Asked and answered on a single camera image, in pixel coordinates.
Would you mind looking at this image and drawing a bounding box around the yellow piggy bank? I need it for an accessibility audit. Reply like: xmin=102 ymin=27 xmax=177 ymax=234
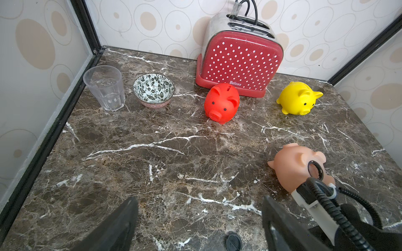
xmin=276 ymin=82 xmax=323 ymax=116

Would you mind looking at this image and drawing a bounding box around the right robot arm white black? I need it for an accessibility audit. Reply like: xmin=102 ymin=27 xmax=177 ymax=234
xmin=306 ymin=177 xmax=402 ymax=251

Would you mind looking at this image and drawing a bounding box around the clear plastic cup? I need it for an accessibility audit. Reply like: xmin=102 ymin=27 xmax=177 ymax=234
xmin=83 ymin=65 xmax=126 ymax=111

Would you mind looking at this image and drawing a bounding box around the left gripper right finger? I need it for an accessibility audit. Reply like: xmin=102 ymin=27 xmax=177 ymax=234
xmin=262 ymin=196 xmax=330 ymax=251

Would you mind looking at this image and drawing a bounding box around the pink piggy bank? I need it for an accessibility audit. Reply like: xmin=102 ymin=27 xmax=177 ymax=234
xmin=268 ymin=143 xmax=336 ymax=193

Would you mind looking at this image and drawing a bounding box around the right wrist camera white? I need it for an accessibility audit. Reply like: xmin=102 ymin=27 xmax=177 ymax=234
xmin=291 ymin=190 xmax=339 ymax=246

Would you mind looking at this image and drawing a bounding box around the red piggy bank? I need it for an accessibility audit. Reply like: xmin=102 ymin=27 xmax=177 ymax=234
xmin=204 ymin=83 xmax=240 ymax=124

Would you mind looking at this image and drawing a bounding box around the patterned ceramic bowl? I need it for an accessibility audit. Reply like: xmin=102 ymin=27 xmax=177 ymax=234
xmin=133 ymin=73 xmax=175 ymax=109

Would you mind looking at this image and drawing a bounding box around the black toaster cable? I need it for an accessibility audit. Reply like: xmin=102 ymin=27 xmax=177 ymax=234
xmin=230 ymin=0 xmax=260 ymax=26

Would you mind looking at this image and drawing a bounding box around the black plug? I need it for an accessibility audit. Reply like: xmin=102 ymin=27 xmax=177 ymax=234
xmin=225 ymin=232 xmax=243 ymax=251

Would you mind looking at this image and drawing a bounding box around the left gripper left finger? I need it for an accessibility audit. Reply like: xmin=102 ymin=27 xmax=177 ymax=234
xmin=73 ymin=197 xmax=139 ymax=251

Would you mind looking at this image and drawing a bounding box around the red polka dot toaster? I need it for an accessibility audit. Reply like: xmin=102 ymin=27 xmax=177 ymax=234
xmin=195 ymin=13 xmax=284 ymax=98

